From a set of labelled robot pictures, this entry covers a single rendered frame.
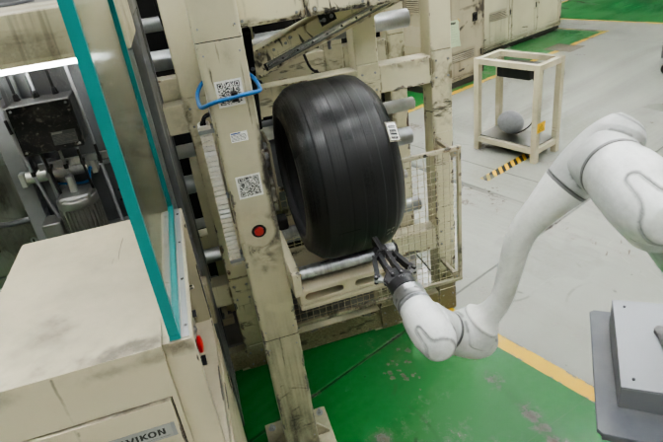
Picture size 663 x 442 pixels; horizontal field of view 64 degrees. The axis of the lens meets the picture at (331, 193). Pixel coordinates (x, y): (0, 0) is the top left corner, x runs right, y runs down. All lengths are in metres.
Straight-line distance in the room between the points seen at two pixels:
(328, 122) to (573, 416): 1.63
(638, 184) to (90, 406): 1.03
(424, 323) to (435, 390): 1.26
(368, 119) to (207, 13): 0.52
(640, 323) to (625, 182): 0.87
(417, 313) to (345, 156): 0.47
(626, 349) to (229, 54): 1.38
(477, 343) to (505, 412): 1.10
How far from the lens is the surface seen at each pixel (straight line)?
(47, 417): 1.12
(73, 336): 1.13
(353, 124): 1.51
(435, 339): 1.30
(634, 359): 1.74
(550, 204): 1.21
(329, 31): 1.97
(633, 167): 1.06
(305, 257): 2.00
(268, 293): 1.83
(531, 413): 2.52
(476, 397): 2.55
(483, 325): 1.42
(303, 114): 1.52
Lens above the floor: 1.88
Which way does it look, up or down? 26 degrees down
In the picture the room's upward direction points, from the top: 8 degrees counter-clockwise
